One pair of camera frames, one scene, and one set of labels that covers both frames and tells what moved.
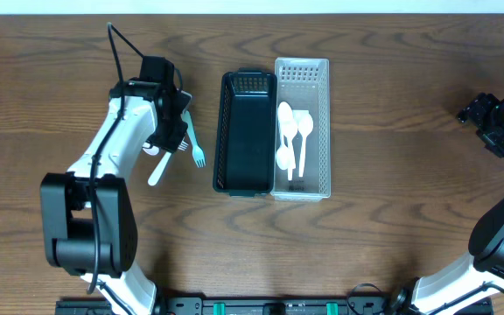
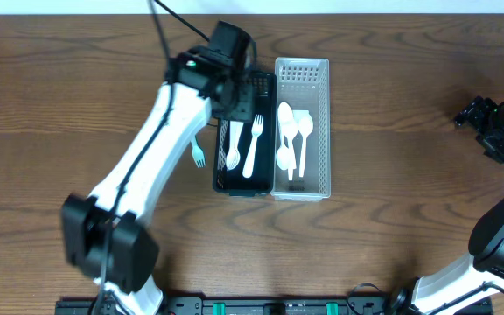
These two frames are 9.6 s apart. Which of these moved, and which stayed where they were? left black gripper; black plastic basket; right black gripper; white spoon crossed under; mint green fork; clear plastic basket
Moved: left black gripper
Stayed: black plastic basket; clear plastic basket; white spoon crossed under; right black gripper; mint green fork
